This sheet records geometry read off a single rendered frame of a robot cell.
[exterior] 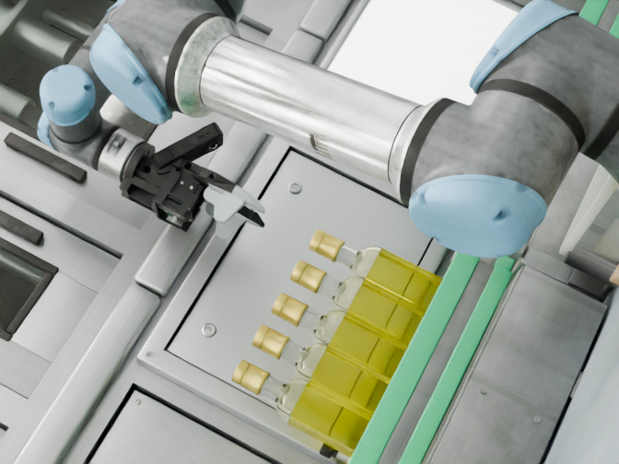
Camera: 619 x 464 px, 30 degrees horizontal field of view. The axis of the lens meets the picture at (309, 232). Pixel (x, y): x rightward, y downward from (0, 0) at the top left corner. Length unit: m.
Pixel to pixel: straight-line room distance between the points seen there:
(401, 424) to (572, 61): 0.55
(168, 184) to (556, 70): 0.74
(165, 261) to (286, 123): 0.67
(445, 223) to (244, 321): 0.72
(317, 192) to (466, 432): 0.57
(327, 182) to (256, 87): 0.70
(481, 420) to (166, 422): 0.52
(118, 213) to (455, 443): 0.73
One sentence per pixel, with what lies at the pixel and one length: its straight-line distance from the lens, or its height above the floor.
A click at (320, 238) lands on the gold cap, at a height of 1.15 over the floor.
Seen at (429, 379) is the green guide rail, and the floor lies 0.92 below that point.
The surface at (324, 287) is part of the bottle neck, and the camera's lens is 1.66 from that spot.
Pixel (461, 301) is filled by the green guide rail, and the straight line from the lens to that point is 1.55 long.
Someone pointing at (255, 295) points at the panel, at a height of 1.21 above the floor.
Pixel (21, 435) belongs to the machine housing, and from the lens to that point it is 1.77.
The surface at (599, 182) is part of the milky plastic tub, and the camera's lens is 1.69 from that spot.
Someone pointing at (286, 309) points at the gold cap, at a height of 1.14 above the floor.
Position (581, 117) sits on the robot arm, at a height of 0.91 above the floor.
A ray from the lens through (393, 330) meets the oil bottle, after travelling 1.63.
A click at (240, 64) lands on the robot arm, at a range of 1.22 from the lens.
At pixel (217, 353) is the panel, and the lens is 1.76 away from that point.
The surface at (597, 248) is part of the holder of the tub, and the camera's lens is 1.57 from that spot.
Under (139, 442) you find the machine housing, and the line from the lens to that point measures 1.76.
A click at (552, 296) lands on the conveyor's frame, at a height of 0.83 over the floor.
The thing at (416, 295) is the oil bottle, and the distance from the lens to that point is 1.66.
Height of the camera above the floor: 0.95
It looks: 7 degrees up
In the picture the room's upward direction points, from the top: 63 degrees counter-clockwise
